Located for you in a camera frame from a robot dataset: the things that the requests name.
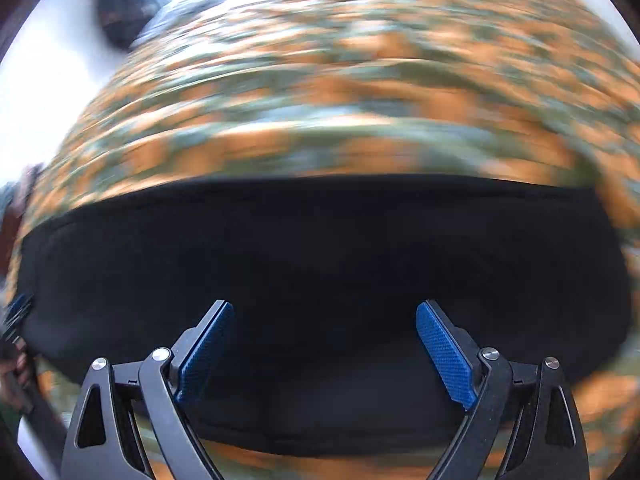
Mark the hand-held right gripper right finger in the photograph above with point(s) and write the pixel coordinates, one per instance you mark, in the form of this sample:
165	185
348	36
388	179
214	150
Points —
442	355

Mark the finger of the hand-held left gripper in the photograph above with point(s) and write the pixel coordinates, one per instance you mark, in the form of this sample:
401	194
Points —
20	310

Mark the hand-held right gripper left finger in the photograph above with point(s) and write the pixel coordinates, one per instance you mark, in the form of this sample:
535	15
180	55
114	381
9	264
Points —
205	355

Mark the black pants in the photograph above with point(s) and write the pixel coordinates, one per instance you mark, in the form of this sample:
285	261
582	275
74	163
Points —
325	250

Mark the brown box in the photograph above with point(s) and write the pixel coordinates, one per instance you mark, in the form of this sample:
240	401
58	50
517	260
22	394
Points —
15	220

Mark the green orange floral blanket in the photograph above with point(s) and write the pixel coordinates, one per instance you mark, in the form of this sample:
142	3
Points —
350	85

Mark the dark hanging clothes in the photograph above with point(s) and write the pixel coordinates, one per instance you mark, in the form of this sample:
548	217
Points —
120	10

